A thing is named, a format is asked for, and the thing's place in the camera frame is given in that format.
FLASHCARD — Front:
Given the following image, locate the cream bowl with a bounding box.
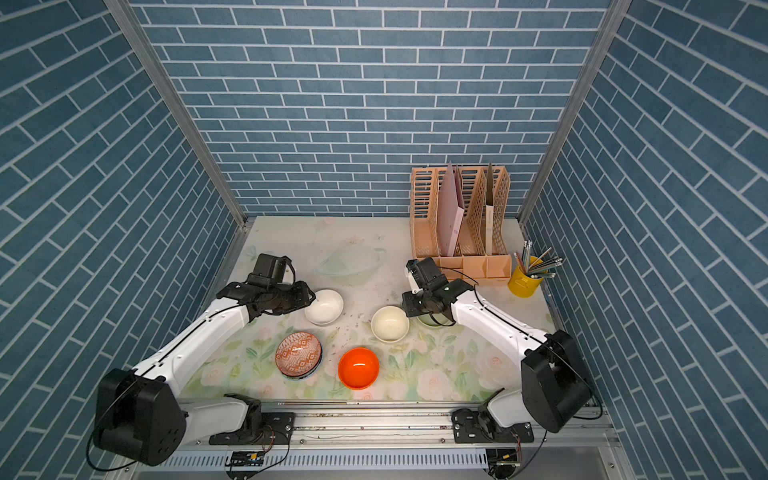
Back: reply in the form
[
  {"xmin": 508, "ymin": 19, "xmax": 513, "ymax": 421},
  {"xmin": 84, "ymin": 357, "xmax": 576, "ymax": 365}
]
[{"xmin": 371, "ymin": 306, "xmax": 410, "ymax": 343}]

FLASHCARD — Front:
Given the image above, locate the white bowl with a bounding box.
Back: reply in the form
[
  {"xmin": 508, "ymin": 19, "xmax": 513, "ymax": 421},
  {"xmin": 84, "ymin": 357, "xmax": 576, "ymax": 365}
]
[{"xmin": 305, "ymin": 289, "xmax": 344, "ymax": 326}]

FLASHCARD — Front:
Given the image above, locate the red patterned bowl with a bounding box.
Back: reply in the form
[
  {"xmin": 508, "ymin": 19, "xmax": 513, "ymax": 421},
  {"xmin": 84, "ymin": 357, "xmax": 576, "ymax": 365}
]
[{"xmin": 275, "ymin": 331, "xmax": 323, "ymax": 379}]

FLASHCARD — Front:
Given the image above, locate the light green bowl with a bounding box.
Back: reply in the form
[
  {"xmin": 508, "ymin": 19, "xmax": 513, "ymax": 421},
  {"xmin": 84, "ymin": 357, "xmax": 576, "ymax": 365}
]
[{"xmin": 417, "ymin": 313, "xmax": 455, "ymax": 328}]

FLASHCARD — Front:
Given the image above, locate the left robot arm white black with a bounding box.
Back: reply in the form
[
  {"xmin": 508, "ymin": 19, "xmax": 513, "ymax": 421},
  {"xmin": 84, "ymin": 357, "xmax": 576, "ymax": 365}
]
[{"xmin": 87, "ymin": 281, "xmax": 316, "ymax": 466}]

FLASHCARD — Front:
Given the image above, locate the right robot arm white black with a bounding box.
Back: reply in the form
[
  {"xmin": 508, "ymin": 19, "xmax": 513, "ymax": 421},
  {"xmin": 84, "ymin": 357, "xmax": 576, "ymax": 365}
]
[{"xmin": 402, "ymin": 275, "xmax": 593, "ymax": 441}]

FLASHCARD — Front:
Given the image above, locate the peach plastic file organizer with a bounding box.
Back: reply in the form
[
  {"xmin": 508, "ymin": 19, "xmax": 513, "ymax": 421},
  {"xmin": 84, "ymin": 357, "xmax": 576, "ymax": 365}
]
[{"xmin": 410, "ymin": 165, "xmax": 514, "ymax": 284}]

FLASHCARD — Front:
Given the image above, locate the orange bowl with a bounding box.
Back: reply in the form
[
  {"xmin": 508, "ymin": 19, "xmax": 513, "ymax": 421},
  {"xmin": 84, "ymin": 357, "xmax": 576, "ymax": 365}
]
[{"xmin": 338, "ymin": 347, "xmax": 380, "ymax": 390}]

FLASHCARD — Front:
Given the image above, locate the yellow pen cup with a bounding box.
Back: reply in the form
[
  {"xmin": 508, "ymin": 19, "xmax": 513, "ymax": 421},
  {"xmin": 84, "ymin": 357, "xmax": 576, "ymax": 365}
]
[{"xmin": 507, "ymin": 260, "xmax": 542, "ymax": 298}]

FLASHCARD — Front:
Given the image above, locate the pink folder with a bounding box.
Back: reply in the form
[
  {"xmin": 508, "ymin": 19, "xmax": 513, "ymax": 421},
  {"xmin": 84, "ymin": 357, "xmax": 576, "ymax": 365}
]
[{"xmin": 437, "ymin": 165, "xmax": 464, "ymax": 257}]

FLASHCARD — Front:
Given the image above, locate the pens bundle in cup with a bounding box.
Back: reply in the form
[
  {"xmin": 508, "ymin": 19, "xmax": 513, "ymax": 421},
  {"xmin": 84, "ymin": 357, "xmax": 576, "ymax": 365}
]
[{"xmin": 513, "ymin": 240, "xmax": 565, "ymax": 280}]

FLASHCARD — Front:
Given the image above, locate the green circuit board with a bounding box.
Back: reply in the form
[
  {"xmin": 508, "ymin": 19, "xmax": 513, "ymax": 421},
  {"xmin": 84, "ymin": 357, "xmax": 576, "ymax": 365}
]
[{"xmin": 225, "ymin": 451, "xmax": 265, "ymax": 470}]

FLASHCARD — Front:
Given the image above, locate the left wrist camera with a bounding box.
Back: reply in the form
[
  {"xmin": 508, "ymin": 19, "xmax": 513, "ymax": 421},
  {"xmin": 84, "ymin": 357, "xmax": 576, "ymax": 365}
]
[{"xmin": 246, "ymin": 253, "xmax": 295, "ymax": 289}]

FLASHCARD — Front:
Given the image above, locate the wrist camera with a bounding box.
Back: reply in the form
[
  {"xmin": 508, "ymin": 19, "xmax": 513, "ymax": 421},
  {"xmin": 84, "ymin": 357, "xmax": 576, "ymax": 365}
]
[
  {"xmin": 246, "ymin": 253, "xmax": 295, "ymax": 289},
  {"xmin": 406, "ymin": 257, "xmax": 449, "ymax": 294}
]

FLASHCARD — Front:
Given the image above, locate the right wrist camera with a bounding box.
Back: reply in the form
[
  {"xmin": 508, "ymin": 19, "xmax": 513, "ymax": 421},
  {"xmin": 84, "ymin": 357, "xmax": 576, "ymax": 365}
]
[{"xmin": 406, "ymin": 257, "xmax": 449, "ymax": 294}]

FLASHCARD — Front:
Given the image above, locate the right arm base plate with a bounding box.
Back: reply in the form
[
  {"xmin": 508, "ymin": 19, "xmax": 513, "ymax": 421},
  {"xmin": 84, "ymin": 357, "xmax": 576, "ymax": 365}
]
[{"xmin": 451, "ymin": 408, "xmax": 535, "ymax": 444}]

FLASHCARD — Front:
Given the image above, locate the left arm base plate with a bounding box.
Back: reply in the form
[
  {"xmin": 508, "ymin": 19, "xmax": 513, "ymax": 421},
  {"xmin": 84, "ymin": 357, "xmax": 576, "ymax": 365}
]
[{"xmin": 208, "ymin": 411, "xmax": 296, "ymax": 446}]

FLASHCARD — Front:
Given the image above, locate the aluminium mounting rail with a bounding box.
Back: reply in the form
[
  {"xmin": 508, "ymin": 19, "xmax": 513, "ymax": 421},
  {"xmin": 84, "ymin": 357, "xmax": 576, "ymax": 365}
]
[{"xmin": 119, "ymin": 400, "xmax": 619, "ymax": 451}]

